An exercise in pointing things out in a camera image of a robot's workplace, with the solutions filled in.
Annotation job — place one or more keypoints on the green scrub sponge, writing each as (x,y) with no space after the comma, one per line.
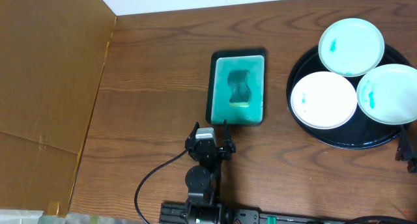
(240,91)

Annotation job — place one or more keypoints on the black rectangular soap tray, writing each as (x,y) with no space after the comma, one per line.
(222,63)

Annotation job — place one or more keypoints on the cardboard panel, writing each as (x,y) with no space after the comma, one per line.
(52,58)

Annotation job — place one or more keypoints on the white plate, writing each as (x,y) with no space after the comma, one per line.
(323,100)

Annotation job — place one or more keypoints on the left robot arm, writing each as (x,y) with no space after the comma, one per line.
(204,204)

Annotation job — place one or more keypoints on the black round tray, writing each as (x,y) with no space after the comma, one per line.
(359,132)

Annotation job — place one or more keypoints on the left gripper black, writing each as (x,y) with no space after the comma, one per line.
(221,151)

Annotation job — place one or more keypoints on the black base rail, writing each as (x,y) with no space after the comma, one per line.
(260,217)

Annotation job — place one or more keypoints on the green plate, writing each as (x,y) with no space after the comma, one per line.
(351,47)
(387,94)

